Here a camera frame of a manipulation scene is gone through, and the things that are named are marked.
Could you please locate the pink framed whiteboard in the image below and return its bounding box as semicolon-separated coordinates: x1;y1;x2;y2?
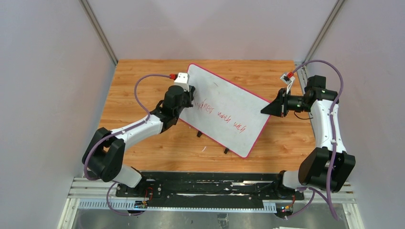
180;63;270;158

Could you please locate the white slotted cable duct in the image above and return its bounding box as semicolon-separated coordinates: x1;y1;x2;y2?
77;199;277;213

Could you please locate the right aluminium corner post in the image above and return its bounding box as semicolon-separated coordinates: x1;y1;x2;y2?
303;0;346;62

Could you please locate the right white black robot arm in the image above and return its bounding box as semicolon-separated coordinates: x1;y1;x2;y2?
261;73;356;198

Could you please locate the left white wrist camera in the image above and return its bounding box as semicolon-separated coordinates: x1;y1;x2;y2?
174;73;190;92

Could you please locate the left aluminium corner post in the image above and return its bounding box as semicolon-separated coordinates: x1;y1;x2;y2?
79;0;118;66

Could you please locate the aluminium corner post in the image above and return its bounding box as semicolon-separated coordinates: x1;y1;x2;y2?
303;0;346;62
79;0;118;66

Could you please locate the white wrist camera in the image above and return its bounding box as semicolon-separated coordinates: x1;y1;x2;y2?
174;73;190;92
280;72;295;94

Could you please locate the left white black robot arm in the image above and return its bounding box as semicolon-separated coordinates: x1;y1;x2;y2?
82;85;195;188

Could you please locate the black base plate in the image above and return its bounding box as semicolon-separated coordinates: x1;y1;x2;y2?
115;171;304;209

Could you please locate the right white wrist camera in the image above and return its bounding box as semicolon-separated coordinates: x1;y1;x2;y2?
280;72;295;94

